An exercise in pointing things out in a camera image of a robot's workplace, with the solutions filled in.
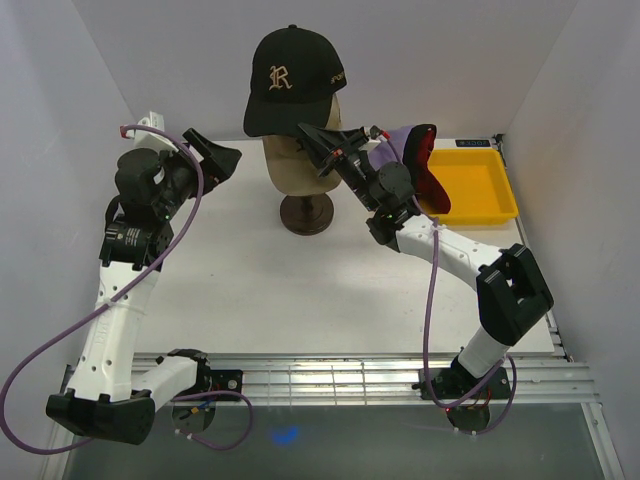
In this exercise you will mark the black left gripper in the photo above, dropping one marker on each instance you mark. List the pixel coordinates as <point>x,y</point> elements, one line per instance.
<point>218,162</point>

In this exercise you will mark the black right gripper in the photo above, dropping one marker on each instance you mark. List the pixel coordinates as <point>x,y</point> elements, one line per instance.
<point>330,148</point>

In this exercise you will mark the beige baseball cap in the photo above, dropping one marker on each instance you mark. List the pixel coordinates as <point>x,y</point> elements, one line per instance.
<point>291,170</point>

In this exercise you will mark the black baseball cap gold logo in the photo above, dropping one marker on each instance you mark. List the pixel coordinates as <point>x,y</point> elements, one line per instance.
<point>295,74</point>

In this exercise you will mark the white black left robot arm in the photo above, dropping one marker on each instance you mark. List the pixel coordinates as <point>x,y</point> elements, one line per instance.
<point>102,400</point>

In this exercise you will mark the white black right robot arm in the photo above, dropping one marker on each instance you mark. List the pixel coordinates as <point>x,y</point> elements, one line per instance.
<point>512,294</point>

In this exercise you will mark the beige mannequin head on stand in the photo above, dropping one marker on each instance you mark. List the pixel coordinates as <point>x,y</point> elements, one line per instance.
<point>307,215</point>

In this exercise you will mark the purple baseball cap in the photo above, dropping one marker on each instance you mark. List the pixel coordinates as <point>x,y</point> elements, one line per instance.
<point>390,151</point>

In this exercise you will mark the red and black baseball cap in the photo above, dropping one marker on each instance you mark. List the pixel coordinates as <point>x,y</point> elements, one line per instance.
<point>430,165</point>

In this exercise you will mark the yellow plastic bin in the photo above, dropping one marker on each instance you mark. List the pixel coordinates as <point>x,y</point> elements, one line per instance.
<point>476,181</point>

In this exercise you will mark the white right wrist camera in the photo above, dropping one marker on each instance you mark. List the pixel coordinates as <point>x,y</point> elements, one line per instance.
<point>376,134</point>

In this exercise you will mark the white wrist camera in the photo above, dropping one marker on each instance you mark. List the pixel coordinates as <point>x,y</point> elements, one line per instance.
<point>150,127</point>
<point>376,134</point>

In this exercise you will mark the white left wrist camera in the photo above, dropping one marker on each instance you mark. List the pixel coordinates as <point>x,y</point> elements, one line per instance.
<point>150,127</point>

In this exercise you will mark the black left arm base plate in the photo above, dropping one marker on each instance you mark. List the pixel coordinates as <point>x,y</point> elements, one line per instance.
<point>226,380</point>

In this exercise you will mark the aluminium mounting rail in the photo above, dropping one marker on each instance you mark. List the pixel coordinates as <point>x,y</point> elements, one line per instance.
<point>296,381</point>

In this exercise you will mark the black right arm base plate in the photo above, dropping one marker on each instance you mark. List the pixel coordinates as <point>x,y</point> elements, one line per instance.
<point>448,387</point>

